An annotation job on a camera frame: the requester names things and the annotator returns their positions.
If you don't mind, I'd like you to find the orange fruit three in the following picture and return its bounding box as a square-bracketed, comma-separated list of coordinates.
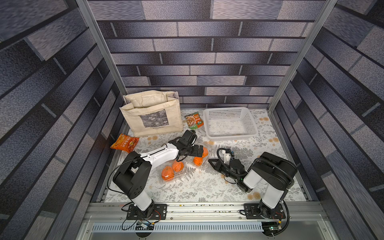
[202, 147, 209, 158]

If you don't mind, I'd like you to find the orange fruit four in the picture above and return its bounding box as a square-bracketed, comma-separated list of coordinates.
[193, 157, 204, 167]

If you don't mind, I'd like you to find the orange fruit one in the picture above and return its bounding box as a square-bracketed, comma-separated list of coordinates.
[172, 161, 184, 173]

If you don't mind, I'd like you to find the orange fruit two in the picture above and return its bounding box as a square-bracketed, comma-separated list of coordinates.
[161, 166, 175, 182]

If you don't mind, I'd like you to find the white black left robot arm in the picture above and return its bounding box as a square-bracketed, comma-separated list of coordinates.
[112, 130, 204, 217]

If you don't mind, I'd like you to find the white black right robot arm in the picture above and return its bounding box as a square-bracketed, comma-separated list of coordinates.
[208, 149, 298, 221]

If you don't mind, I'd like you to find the green red snack packet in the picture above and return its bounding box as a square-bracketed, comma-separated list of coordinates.
[185, 112, 204, 130]

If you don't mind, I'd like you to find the white plastic perforated basket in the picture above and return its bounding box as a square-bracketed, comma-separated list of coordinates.
[203, 107, 259, 141]

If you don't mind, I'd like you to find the cream Monet canvas tote bag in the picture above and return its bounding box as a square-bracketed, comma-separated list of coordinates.
[120, 90, 183, 137]

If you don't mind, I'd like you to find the orange red snack bag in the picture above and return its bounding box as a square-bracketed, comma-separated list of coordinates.
[111, 134, 140, 153]

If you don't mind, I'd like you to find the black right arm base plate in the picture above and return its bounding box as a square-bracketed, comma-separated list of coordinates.
[243, 203, 286, 220]

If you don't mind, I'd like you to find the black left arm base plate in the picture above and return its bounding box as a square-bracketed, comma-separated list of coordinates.
[126, 204, 168, 221]

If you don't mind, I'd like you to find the aluminium front rail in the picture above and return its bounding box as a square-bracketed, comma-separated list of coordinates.
[82, 202, 329, 223]

